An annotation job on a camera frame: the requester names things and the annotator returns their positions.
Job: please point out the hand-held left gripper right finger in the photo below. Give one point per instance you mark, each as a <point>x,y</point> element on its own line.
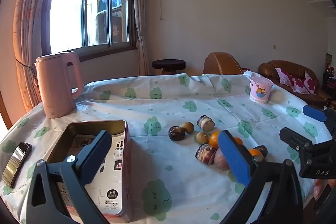
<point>233,158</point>

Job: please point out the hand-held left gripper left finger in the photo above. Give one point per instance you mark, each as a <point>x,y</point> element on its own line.
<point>97,153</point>

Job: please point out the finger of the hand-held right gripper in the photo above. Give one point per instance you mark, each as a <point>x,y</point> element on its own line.
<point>313,113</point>
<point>294,138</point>

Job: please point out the purple passion fruit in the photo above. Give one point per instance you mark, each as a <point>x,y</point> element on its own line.
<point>221,161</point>

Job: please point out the orange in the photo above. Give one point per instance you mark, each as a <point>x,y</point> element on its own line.
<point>254,152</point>
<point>214,139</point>
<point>239,140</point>

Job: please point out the pink metal tin box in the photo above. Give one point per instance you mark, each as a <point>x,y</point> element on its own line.
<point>118,161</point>

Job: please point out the small green lime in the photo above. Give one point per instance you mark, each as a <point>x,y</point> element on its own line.
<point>201,138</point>

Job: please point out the brown round fruit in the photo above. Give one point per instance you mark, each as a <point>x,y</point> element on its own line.
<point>188,127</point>

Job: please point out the dark wrinkled passion fruit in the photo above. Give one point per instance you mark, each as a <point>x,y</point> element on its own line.
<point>176,134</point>

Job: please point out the person's right hand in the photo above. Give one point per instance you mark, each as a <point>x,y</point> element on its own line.
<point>321,188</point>

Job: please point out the floral pink pillow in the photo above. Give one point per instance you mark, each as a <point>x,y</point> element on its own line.
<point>296,81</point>

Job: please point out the dark cabinet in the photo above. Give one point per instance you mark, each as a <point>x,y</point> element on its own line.
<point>329,77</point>

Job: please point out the pink cartoon cup with lid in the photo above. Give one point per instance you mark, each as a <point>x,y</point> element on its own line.
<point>260,91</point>

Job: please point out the brown leather sofa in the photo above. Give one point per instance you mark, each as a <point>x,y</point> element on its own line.
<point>270,69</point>

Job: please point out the pink electric kettle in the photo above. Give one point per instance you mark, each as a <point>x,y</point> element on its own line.
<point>56,85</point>

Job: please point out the gold mirrored phone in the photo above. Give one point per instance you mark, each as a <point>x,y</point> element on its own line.
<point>17,163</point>

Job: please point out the white cloud print tablecloth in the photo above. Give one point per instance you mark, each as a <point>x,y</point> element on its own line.
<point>170,103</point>

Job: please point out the brown leather chair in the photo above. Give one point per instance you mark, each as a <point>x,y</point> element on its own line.
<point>221,64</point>

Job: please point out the dark round stool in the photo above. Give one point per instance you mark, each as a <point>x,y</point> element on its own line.
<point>168,64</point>

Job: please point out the window paper decoration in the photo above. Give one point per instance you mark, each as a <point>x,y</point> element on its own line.
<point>115,30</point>

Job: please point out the beige narrow curtain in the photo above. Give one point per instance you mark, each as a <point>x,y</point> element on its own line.
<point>140,24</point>

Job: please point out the pink long curtain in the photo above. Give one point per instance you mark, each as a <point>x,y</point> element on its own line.
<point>31,29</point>

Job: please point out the sliding window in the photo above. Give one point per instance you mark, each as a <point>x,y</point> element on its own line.
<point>89,11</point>

